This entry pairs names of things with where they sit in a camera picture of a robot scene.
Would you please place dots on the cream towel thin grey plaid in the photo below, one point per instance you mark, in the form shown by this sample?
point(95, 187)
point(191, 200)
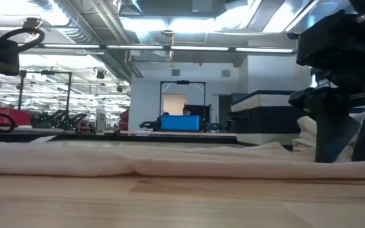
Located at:
point(307, 126)

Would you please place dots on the navy blue fabric basket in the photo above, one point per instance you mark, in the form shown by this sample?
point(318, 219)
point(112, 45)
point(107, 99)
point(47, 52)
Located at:
point(258, 123)

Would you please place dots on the plain beige towel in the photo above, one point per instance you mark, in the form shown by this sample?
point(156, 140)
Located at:
point(170, 161)

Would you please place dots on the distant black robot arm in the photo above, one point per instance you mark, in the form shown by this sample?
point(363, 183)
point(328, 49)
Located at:
point(212, 127)
point(151, 125)

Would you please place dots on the ceiling dome fixture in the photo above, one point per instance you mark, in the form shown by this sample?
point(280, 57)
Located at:
point(32, 22)

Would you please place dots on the red box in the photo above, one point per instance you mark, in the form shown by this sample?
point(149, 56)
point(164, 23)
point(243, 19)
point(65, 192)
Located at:
point(17, 117)

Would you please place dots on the distant black robot arms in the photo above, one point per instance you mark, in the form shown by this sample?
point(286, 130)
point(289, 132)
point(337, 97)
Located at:
point(59, 118)

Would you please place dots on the black pendant lamp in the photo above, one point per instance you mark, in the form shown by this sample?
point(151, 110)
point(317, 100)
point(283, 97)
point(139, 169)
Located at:
point(119, 89)
point(100, 75)

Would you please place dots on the long ceiling light bar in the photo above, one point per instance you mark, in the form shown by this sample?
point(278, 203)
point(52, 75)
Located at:
point(138, 47)

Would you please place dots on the red panel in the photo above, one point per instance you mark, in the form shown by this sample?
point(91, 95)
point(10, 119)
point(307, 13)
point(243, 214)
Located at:
point(124, 120)

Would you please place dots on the person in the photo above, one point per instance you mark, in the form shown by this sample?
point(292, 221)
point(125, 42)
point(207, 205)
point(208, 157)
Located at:
point(188, 111)

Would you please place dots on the blue plastic bin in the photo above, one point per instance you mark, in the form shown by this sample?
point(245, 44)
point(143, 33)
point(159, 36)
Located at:
point(179, 123)

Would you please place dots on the round ceiling fixture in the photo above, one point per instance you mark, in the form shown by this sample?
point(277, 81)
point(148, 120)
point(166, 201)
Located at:
point(167, 32)

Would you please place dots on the black gantry frame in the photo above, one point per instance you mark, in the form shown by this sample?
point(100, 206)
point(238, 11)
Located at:
point(47, 72)
point(182, 82)

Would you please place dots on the black security camera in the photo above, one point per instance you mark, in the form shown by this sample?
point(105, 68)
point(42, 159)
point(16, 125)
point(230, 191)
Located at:
point(291, 35)

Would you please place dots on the silver ventilation duct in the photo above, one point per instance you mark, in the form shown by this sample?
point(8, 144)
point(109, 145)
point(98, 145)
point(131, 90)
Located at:
point(296, 16)

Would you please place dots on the grey wall vent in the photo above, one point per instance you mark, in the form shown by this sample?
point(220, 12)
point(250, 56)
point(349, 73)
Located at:
point(226, 73)
point(175, 72)

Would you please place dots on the black aluminium table frame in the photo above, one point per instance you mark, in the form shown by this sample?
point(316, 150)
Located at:
point(106, 138)

